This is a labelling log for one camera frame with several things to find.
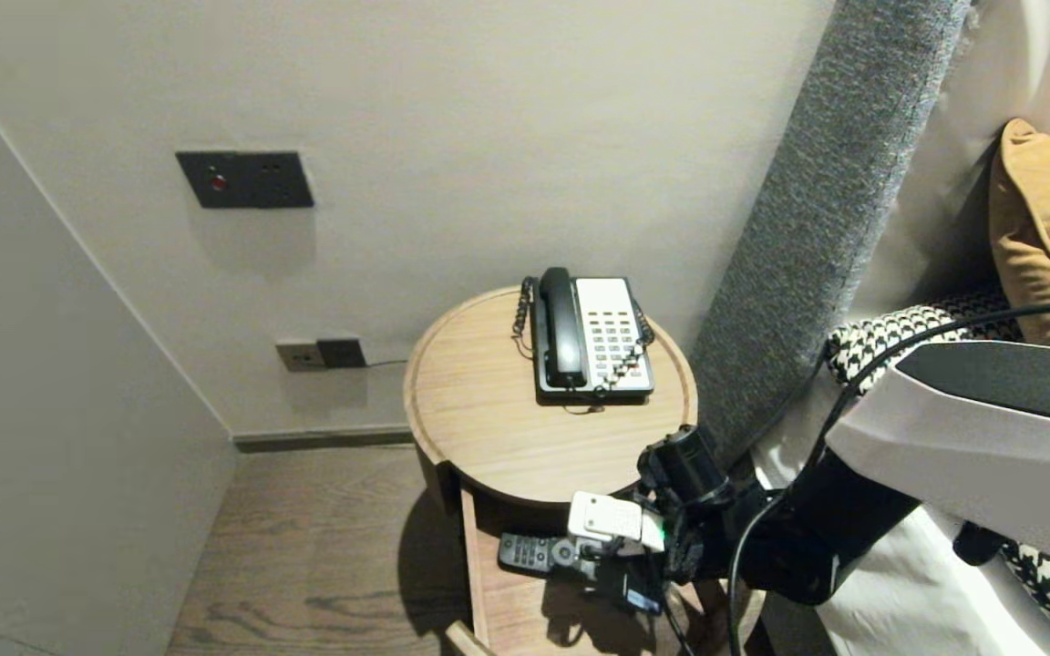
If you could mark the curved wooden nightstand drawer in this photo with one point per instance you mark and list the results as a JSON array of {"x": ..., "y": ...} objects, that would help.
[{"x": 525, "y": 629}]

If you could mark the grey upholstered headboard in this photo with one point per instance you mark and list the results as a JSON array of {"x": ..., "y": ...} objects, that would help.
[{"x": 817, "y": 200}]

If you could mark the mustard brown pillow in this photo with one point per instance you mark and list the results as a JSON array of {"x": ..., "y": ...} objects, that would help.
[{"x": 1049, "y": 237}]

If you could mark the grey upholstered bed base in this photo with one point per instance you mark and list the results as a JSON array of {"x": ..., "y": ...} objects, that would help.
[{"x": 789, "y": 638}]

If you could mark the black telephone handset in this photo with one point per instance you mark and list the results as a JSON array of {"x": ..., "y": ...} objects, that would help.
[{"x": 561, "y": 328}]

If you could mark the black wall switch panel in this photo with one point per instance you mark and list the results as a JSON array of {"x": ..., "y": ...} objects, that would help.
[{"x": 242, "y": 179}]

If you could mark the black TV remote control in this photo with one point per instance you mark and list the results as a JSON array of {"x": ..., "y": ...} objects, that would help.
[{"x": 530, "y": 551}]

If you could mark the white bed sheet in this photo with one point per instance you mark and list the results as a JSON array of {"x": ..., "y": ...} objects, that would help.
[{"x": 908, "y": 601}]

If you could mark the black plug adapter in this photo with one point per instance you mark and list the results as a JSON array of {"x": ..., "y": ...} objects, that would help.
[{"x": 343, "y": 353}]

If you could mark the black white houndstooth pillow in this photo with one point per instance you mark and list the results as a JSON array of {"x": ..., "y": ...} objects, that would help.
[{"x": 880, "y": 333}]

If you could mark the silver wall socket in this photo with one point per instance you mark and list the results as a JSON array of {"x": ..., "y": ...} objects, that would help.
[{"x": 297, "y": 356}]

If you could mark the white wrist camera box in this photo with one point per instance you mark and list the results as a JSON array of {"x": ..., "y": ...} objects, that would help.
[{"x": 607, "y": 517}]

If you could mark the grey wall baseboard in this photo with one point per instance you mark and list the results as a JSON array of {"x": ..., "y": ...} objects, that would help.
[{"x": 324, "y": 439}]

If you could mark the round wooden nightstand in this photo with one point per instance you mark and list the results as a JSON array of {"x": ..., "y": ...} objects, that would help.
[{"x": 488, "y": 410}]

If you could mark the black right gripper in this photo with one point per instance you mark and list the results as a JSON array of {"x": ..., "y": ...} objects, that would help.
[{"x": 684, "y": 551}]

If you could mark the white bed pillow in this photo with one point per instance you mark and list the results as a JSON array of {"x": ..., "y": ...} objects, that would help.
[{"x": 1017, "y": 55}]

